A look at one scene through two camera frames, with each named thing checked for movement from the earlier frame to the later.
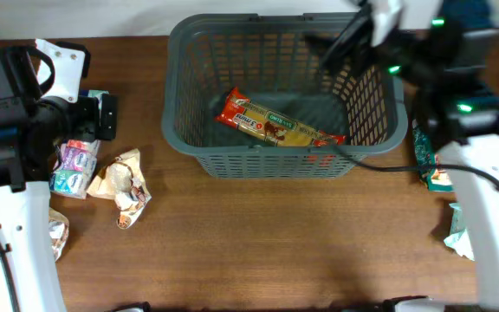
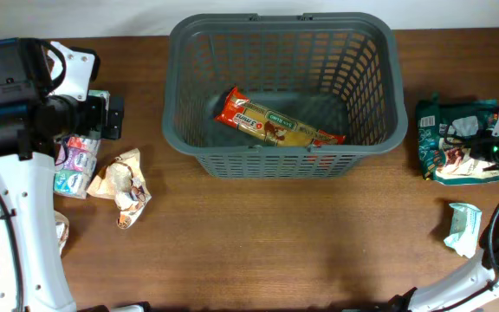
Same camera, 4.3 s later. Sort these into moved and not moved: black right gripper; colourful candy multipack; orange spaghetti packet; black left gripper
Moved: black right gripper
Not moved: black left gripper; colourful candy multipack; orange spaghetti packet
